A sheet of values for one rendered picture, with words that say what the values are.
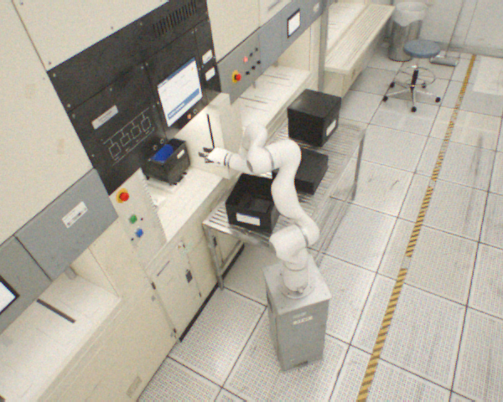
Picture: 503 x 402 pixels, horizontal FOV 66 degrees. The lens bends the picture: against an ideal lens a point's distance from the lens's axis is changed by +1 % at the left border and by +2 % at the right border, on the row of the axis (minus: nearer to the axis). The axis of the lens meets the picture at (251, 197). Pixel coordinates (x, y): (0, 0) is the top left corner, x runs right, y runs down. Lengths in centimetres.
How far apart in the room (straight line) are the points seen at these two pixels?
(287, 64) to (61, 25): 241
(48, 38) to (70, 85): 16
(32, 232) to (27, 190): 15
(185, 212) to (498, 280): 222
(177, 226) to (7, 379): 101
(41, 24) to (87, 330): 130
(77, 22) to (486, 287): 288
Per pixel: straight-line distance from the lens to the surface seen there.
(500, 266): 336
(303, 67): 350
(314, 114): 266
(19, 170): 142
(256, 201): 239
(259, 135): 159
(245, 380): 264
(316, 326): 222
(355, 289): 294
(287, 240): 166
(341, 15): 451
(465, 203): 371
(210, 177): 245
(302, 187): 241
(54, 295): 222
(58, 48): 143
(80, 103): 150
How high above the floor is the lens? 248
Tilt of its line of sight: 45 degrees down
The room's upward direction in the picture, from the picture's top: 6 degrees counter-clockwise
